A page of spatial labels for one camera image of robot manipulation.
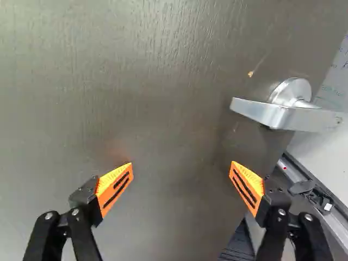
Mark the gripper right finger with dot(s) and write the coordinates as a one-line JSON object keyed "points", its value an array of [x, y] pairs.
{"points": [[274, 214]]}

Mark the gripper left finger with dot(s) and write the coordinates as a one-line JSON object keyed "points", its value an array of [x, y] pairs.
{"points": [[81, 236]]}

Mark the dark grey door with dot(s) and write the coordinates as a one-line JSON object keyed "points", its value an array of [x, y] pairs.
{"points": [[136, 81]]}

